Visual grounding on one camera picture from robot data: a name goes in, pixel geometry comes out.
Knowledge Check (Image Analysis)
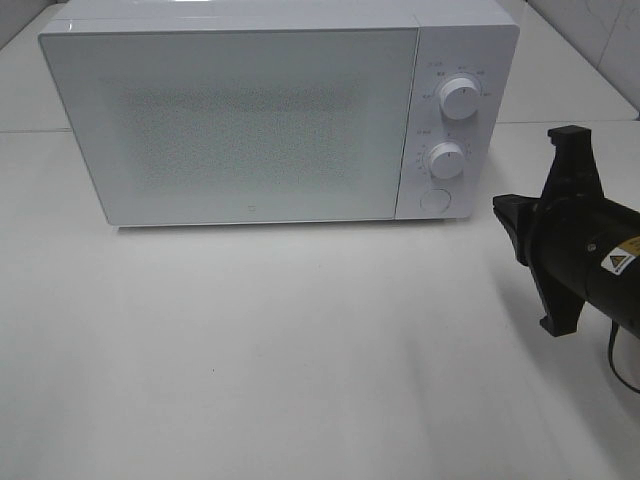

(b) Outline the lower white timer knob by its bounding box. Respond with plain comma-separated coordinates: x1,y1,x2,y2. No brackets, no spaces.
427,141,465,180

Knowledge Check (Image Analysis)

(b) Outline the round white door button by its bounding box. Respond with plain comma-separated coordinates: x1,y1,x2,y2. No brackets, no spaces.
420,188,452,217

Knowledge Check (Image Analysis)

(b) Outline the white microwave oven body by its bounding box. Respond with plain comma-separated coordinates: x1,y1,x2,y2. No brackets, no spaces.
38,1,520,225

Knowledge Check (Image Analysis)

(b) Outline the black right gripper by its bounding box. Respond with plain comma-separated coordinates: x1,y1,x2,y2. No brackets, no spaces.
527,125,639,337

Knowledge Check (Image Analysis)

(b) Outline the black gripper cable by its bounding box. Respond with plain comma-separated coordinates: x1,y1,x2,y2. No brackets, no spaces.
605,319,640,394

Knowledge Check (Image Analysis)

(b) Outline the upper white power knob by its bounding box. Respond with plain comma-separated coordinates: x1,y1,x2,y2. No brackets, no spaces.
437,74,481,121

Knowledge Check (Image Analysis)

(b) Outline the white microwave door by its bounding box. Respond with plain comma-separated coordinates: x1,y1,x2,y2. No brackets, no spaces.
40,29,418,227

